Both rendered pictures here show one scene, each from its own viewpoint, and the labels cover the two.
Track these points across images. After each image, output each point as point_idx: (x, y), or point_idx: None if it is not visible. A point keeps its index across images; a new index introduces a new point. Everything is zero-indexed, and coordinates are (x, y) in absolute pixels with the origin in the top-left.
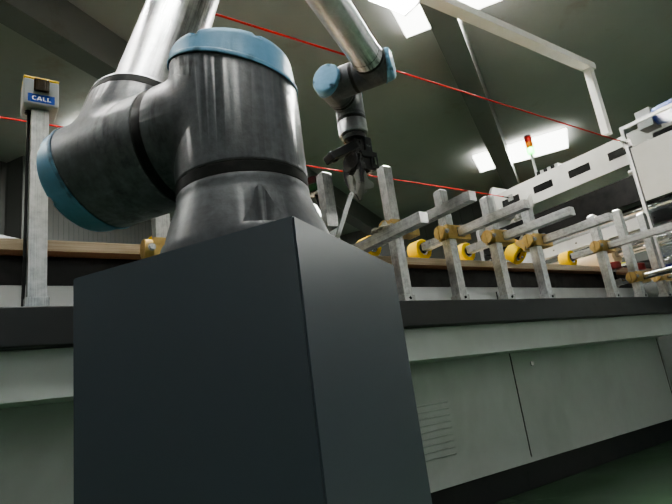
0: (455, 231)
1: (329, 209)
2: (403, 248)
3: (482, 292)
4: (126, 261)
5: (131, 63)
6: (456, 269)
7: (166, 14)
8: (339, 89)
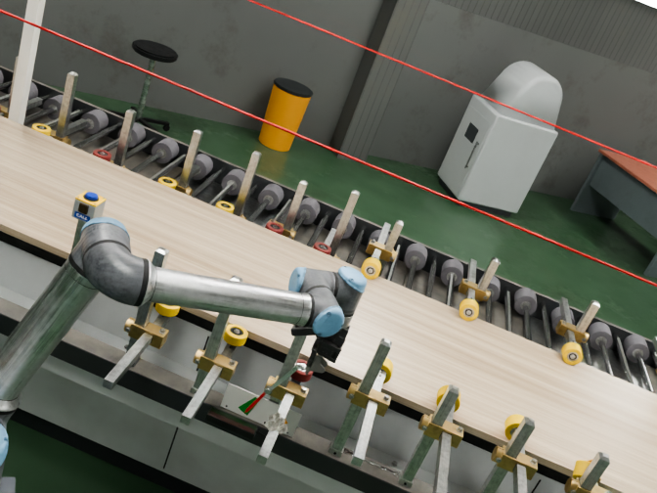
0: (437, 433)
1: (289, 357)
2: (355, 417)
3: None
4: None
5: None
6: (414, 460)
7: (13, 347)
8: None
